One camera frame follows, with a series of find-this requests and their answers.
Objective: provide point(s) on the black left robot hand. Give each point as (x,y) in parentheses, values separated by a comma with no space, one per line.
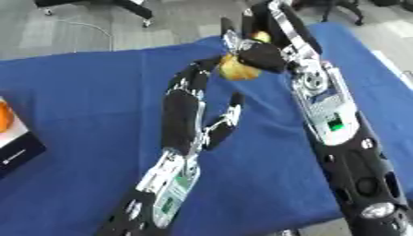
(180,120)

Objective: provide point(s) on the black wheeled chair base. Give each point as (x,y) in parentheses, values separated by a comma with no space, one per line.
(129,7)

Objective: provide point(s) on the black office chair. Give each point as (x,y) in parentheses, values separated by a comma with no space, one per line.
(344,7)

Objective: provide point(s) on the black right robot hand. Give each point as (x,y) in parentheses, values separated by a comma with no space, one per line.
(263,56)

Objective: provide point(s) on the orange toy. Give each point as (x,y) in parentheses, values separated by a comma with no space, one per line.
(4,116)

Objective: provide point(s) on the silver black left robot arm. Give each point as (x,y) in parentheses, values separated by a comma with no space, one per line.
(161,196)

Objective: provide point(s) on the yellow toy fruit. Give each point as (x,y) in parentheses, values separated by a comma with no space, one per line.
(236,71)

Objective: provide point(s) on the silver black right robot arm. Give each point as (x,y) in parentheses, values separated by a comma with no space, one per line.
(349,159)

